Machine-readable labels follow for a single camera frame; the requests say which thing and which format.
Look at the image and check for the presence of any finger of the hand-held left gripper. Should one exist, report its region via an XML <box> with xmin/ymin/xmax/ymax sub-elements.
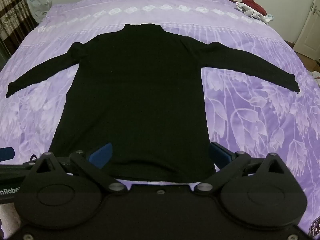
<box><xmin>0</xmin><ymin>146</ymin><xmax>15</xmax><ymax>160</ymax></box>

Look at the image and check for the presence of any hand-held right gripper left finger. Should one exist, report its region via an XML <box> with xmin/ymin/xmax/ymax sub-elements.
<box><xmin>29</xmin><ymin>142</ymin><xmax>128</xmax><ymax>195</ymax></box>

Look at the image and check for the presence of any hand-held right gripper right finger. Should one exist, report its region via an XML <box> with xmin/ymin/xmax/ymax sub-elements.
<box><xmin>194</xmin><ymin>141</ymin><xmax>288</xmax><ymax>195</ymax></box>

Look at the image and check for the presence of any black long-sleeved sweater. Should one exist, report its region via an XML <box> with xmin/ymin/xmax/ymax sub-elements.
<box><xmin>6</xmin><ymin>23</ymin><xmax>301</xmax><ymax>182</ymax></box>

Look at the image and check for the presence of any purple floral bed sheet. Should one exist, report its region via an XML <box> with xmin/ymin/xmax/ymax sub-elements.
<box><xmin>0</xmin><ymin>0</ymin><xmax>320</xmax><ymax>240</ymax></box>

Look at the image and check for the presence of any dark red patterned cloth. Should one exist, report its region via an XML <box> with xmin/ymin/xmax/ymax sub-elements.
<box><xmin>306</xmin><ymin>224</ymin><xmax>320</xmax><ymax>240</ymax></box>

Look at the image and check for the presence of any brown patterned curtain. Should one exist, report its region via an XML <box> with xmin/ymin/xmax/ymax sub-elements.
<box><xmin>0</xmin><ymin>0</ymin><xmax>38</xmax><ymax>64</ymax></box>

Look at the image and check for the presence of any white crumpled cloth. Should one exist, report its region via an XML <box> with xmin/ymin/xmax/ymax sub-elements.
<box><xmin>235</xmin><ymin>2</ymin><xmax>273</xmax><ymax>25</ymax></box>

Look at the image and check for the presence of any cream door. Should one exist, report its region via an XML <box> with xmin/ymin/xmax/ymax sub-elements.
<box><xmin>292</xmin><ymin>0</ymin><xmax>320</xmax><ymax>63</ymax></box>

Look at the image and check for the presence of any pale floral curtain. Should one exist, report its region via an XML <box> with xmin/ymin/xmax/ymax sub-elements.
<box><xmin>24</xmin><ymin>0</ymin><xmax>53</xmax><ymax>27</ymax></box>

